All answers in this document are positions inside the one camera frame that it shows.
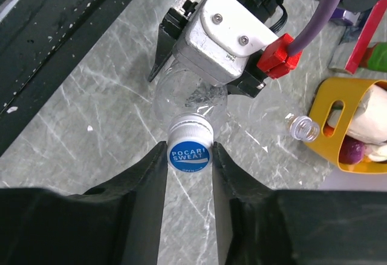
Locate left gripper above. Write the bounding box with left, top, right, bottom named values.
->
left=148, top=0, right=288, bottom=98

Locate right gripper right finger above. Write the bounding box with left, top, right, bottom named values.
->
left=212, top=143, right=386, bottom=264

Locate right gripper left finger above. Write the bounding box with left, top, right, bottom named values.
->
left=1, top=142, right=167, bottom=264

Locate clear plastic bottle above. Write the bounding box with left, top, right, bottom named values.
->
left=152, top=60, right=227, bottom=137
left=231, top=98, right=320, bottom=143

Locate blue white bottle cap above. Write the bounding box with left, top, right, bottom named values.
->
left=167, top=113, right=214, bottom=173

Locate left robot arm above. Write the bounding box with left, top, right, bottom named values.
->
left=148, top=0, right=386, bottom=98

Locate green glass bottle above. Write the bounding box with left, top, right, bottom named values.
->
left=363, top=42, right=386, bottom=72

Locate orange toy fruit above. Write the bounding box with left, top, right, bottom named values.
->
left=323, top=124, right=334, bottom=137

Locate purple toy onion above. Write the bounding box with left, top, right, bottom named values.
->
left=339, top=137, right=365, bottom=165

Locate white paper roll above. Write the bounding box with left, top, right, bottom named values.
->
left=334, top=79, right=386, bottom=146

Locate yellow plastic basket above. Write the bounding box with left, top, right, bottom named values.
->
left=306, top=77, right=386, bottom=174

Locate purple silver toothpaste box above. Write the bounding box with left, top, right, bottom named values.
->
left=330, top=8, right=369, bottom=27

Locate red foil box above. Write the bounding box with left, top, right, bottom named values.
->
left=345, top=0, right=386, bottom=75

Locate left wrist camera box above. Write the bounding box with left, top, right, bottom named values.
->
left=172, top=0, right=278, bottom=86

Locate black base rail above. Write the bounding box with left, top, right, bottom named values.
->
left=1, top=0, right=132, bottom=151

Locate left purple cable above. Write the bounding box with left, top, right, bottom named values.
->
left=287, top=0, right=353, bottom=57

